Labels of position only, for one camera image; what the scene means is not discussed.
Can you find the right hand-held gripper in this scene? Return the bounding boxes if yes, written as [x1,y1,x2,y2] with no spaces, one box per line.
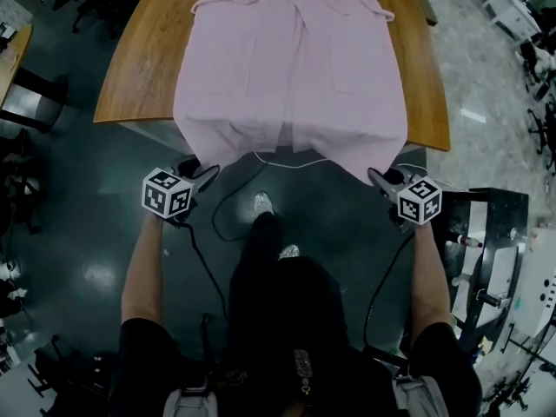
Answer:
[367,166,443,234]

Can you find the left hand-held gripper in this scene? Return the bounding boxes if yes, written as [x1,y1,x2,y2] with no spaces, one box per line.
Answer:
[142,157,221,228]

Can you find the pink shirt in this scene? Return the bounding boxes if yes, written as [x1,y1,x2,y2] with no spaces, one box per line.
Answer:
[173,0,409,186]

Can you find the person's left forearm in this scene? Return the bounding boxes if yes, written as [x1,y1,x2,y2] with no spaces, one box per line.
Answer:
[120,213,169,328]

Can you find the person's right forearm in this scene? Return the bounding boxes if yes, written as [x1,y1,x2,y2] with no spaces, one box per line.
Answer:
[410,222,453,342]

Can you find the black cart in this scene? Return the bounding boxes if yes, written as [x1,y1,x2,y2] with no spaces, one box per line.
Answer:
[427,188,530,364]

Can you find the person's left shoe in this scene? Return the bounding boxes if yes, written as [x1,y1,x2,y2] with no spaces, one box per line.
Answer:
[253,191,275,223]

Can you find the rectangular wooden table white legs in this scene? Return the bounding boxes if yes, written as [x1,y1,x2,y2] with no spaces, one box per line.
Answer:
[93,0,452,173]

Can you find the white tray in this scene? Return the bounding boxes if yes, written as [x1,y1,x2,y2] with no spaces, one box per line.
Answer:
[475,244,520,321]

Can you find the person's black trousers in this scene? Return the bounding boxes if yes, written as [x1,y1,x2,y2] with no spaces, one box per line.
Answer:
[228,210,348,355]

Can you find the row of black swivel chairs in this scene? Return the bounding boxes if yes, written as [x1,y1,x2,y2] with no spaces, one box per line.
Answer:
[525,93,556,169]

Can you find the white machine housing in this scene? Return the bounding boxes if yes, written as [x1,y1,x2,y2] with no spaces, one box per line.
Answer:
[512,226,556,347]

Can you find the person's black shirt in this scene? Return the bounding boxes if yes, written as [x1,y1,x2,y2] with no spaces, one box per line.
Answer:
[108,317,483,417]

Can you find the beaded pendant with key charm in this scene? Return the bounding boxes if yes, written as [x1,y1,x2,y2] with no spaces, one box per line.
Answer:
[293,348,314,395]

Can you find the white cabinet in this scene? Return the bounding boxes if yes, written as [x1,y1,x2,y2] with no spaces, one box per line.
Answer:
[481,0,542,41]

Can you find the round wooden table black base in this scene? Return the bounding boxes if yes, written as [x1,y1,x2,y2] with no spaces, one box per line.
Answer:
[0,23,70,134]

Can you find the white floor cable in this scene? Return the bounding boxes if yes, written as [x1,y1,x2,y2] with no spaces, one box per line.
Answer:
[251,150,470,193]

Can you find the left hand-held gripper black cable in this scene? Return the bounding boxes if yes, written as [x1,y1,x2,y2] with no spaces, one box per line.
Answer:
[180,154,270,321]

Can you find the hand-held gripper black cable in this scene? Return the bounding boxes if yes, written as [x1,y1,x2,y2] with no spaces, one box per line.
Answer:
[180,154,270,321]
[363,232,414,347]

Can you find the right hand-held gripper black cable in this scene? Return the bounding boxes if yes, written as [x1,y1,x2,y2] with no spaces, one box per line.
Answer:
[363,232,414,347]

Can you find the grey shoulder strap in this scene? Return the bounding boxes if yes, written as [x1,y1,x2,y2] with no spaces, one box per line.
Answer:
[162,387,218,417]
[393,374,451,417]

